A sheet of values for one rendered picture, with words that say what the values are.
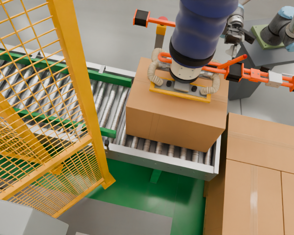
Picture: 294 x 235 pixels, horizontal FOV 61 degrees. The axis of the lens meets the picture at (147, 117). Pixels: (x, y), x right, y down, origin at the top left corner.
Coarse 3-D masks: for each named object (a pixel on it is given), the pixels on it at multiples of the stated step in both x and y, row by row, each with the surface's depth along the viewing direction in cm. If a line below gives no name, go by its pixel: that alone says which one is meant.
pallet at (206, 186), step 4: (204, 184) 223; (208, 184) 211; (204, 188) 220; (208, 188) 209; (204, 192) 217; (204, 196) 217; (204, 216) 201; (204, 220) 199; (204, 224) 196; (204, 228) 196; (204, 232) 192
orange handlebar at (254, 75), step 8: (168, 24) 144; (160, 56) 131; (168, 56) 133; (216, 64) 132; (216, 72) 131; (224, 72) 130; (248, 72) 132; (256, 72) 130; (264, 72) 131; (256, 80) 130; (264, 80) 129; (288, 80) 131
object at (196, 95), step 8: (168, 80) 138; (152, 88) 136; (160, 88) 135; (168, 88) 136; (192, 88) 134; (200, 88) 137; (176, 96) 136; (184, 96) 135; (192, 96) 135; (200, 96) 135; (208, 96) 136
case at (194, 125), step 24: (144, 72) 160; (168, 72) 161; (144, 96) 151; (168, 96) 153; (216, 96) 155; (144, 120) 157; (168, 120) 150; (192, 120) 146; (216, 120) 147; (192, 144) 172
